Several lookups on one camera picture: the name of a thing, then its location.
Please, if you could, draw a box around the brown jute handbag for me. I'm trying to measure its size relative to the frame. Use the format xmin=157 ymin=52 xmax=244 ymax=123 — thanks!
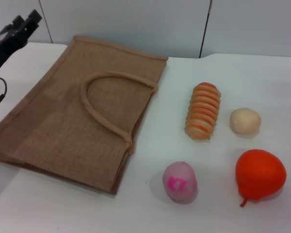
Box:
xmin=0 ymin=35 xmax=170 ymax=196

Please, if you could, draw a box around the beige round bun toy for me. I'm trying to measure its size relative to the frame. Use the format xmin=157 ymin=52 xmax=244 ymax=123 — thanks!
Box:
xmin=229 ymin=108 xmax=262 ymax=134

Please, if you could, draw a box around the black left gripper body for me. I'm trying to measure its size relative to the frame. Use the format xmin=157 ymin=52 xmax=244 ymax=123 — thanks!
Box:
xmin=0 ymin=23 xmax=34 ymax=79

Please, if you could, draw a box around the orange striped bread toy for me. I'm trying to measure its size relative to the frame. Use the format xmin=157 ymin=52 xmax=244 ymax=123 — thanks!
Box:
xmin=184 ymin=82 xmax=222 ymax=141

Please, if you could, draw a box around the pink egg-shaped toy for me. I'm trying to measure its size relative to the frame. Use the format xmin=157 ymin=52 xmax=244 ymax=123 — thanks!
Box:
xmin=162 ymin=160 xmax=199 ymax=205

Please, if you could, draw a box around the orange toy fruit with stem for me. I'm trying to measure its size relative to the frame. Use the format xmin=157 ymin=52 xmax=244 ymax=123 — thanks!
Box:
xmin=234 ymin=148 xmax=287 ymax=207

